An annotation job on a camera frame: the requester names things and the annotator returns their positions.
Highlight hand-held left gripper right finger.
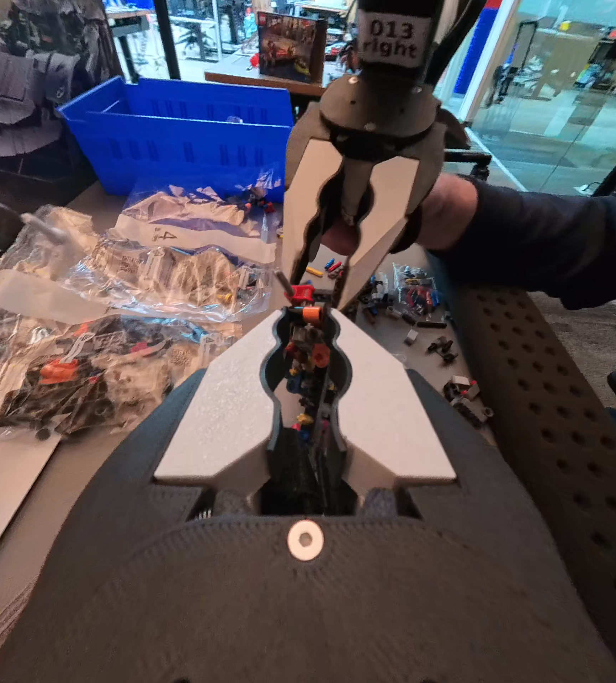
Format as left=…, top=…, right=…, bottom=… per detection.
left=331, top=310, right=457, bottom=509

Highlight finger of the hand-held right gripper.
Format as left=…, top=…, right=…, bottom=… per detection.
left=280, top=138, right=345, bottom=285
left=338, top=156, right=421, bottom=314

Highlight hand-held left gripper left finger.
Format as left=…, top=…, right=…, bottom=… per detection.
left=153, top=310, right=288, bottom=503

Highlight multicoloured lego assembly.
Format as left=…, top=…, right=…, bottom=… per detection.
left=275, top=269, right=341, bottom=444

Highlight person's right forearm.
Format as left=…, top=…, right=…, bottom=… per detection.
left=447, top=179, right=616, bottom=311

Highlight large dark grey lego liftarm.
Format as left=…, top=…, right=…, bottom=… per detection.
left=453, top=401, right=494, bottom=429

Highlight colourful lego box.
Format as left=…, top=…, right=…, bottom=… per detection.
left=257, top=11, right=328, bottom=84

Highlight white-banded clear lego bag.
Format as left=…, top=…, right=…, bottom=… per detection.
left=0, top=205, right=271, bottom=334
left=106, top=170, right=287, bottom=321

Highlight lego set box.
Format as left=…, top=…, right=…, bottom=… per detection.
left=0, top=0, right=123, bottom=182

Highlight person's right hand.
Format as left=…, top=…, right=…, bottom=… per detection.
left=419, top=174, right=480, bottom=252

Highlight small bag red blue pins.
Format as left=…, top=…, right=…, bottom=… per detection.
left=392, top=261, right=443, bottom=317

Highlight dark wooden table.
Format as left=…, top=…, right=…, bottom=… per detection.
left=204, top=71, right=326, bottom=98

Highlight blue plastic bin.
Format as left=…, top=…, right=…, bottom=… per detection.
left=56, top=76, right=295, bottom=197

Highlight dark perforated board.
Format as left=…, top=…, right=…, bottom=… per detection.
left=447, top=288, right=616, bottom=641

